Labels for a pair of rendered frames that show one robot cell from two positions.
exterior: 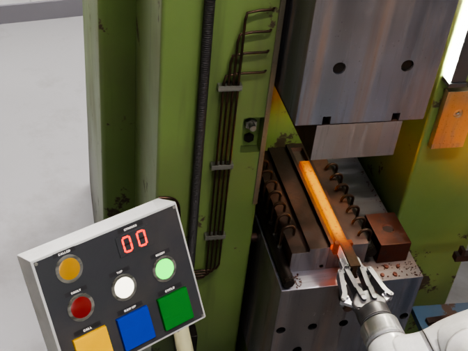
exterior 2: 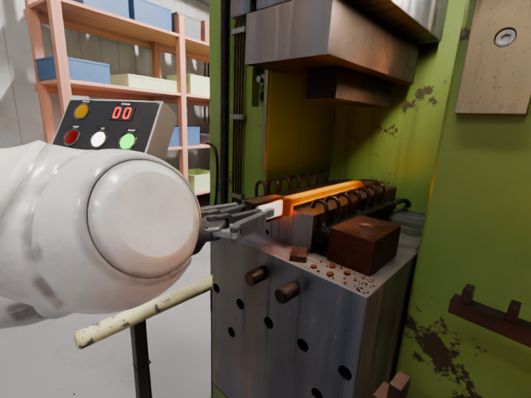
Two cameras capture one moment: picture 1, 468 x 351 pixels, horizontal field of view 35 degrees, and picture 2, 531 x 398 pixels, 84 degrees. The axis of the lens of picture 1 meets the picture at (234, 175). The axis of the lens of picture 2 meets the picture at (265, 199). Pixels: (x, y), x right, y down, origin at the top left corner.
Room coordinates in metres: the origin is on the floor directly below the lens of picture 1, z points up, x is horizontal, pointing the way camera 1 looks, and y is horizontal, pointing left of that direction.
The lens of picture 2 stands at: (1.04, -0.76, 1.16)
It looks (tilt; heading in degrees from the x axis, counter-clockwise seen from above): 15 degrees down; 59
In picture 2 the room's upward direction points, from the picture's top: 3 degrees clockwise
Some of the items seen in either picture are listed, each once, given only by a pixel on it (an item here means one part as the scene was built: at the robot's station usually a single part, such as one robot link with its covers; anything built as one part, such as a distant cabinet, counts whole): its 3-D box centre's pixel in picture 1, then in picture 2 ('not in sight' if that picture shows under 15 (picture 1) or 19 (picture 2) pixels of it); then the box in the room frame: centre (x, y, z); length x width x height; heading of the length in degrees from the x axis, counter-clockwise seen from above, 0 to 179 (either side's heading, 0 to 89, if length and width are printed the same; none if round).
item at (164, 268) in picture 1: (164, 268); (127, 141); (1.12, 0.13, 1.09); 0.05 x 0.03 x 0.04; 106
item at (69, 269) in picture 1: (69, 269); (81, 111); (1.02, 0.30, 1.16); 0.05 x 0.03 x 0.04; 106
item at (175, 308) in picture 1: (174, 308); not in sight; (1.09, 0.10, 1.01); 0.07 x 0.05 x 0.07; 131
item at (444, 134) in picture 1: (454, 118); (502, 54); (1.57, -0.53, 1.27); 0.09 x 0.02 x 0.17; 106
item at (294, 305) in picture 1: (308, 266); (336, 299); (1.58, -0.25, 0.69); 0.56 x 0.38 x 0.45; 16
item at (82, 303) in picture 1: (81, 307); (71, 137); (0.99, 0.28, 1.09); 0.05 x 0.03 x 0.04; 106
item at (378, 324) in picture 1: (381, 333); not in sight; (1.09, -0.36, 1.00); 0.09 x 0.06 x 0.09; 106
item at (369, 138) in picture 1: (326, 89); (341, 54); (1.56, -0.20, 1.32); 0.42 x 0.20 x 0.10; 16
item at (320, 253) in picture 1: (305, 202); (326, 203); (1.56, -0.20, 0.96); 0.42 x 0.20 x 0.09; 16
